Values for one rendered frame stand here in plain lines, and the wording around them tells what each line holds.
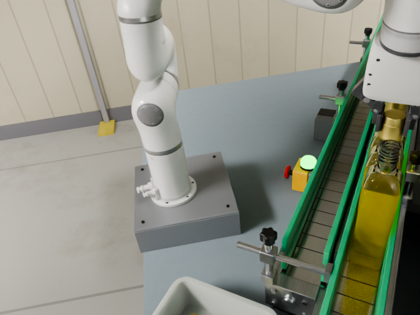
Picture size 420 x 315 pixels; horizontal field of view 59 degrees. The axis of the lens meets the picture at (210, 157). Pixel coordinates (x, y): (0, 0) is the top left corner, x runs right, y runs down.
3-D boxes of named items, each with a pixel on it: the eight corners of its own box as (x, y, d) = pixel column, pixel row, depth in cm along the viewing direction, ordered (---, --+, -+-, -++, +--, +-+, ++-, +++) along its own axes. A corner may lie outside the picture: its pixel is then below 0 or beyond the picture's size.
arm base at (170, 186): (144, 217, 94) (129, 169, 85) (135, 186, 104) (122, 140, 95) (202, 199, 97) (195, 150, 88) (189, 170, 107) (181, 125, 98)
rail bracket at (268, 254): (325, 305, 64) (332, 259, 57) (236, 274, 71) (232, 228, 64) (329, 292, 66) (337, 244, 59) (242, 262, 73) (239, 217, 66)
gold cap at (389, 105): (402, 126, 65) (407, 104, 62) (380, 123, 66) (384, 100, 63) (404, 116, 67) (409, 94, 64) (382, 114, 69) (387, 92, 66)
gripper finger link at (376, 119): (388, 89, 59) (382, 119, 64) (366, 87, 60) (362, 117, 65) (384, 103, 57) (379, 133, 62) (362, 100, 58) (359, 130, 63)
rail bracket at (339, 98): (340, 127, 110) (345, 85, 102) (315, 122, 113) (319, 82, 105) (344, 120, 113) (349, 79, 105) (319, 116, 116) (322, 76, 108)
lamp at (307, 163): (314, 172, 102) (314, 164, 101) (297, 169, 104) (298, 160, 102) (318, 163, 105) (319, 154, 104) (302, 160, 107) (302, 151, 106)
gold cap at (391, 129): (400, 144, 61) (405, 121, 58) (377, 140, 62) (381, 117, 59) (402, 133, 63) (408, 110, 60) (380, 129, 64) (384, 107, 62)
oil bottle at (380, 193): (380, 272, 69) (403, 184, 57) (348, 262, 71) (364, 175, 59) (384, 249, 73) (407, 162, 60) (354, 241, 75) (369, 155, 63)
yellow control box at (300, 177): (315, 197, 105) (317, 176, 101) (289, 190, 108) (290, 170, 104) (321, 182, 110) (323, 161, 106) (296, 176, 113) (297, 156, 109)
